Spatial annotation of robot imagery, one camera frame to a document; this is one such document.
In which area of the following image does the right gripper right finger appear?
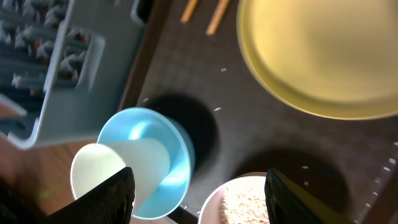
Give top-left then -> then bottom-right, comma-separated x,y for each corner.
264,169 -> 352,224

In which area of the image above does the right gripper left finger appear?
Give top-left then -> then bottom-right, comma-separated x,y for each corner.
46,167 -> 135,224

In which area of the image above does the white pink bowl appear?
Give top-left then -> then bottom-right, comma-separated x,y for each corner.
198,172 -> 270,224

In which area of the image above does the white plastic cup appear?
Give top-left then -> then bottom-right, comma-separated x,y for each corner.
70,138 -> 171,220

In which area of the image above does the grey plastic dishwasher rack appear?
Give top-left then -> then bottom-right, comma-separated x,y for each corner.
1,0 -> 153,150

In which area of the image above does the light blue bowl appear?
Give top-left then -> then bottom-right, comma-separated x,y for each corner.
97,108 -> 195,220

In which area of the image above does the dark brown serving tray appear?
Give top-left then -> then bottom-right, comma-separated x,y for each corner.
121,1 -> 397,223

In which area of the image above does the yellow round plate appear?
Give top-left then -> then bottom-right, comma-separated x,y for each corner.
236,0 -> 397,120

